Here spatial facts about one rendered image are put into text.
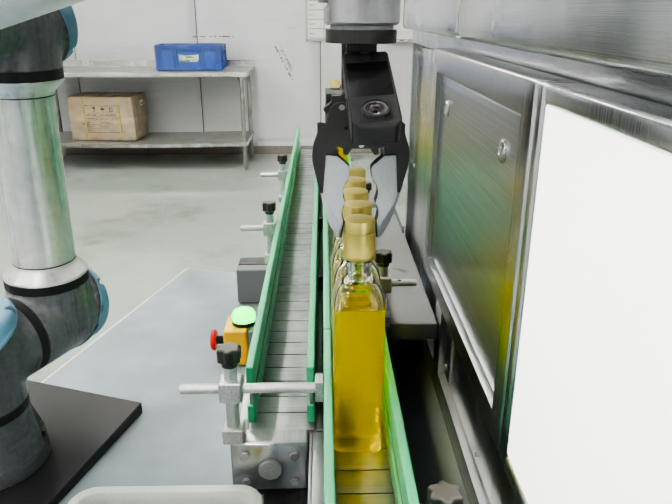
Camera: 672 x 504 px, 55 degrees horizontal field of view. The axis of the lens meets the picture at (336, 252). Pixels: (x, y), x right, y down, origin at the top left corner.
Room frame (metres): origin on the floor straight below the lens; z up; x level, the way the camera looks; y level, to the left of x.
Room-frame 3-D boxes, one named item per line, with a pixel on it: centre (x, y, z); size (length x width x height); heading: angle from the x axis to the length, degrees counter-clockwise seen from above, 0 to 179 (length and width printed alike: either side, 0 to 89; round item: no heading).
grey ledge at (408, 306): (1.44, -0.12, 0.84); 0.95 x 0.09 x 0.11; 1
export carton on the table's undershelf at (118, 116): (6.17, 2.14, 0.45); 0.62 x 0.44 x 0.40; 86
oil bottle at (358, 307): (0.66, -0.02, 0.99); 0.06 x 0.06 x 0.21; 2
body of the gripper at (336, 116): (0.68, -0.02, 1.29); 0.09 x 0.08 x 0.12; 2
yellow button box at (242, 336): (1.08, 0.17, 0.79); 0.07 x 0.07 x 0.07; 1
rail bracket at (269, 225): (1.25, 0.16, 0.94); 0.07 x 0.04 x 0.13; 91
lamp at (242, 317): (1.08, 0.17, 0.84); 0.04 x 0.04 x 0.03
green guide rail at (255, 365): (1.56, 0.12, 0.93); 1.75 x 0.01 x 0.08; 1
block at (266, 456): (0.65, 0.08, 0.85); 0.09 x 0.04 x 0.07; 91
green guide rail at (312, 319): (1.56, 0.05, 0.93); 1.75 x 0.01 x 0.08; 1
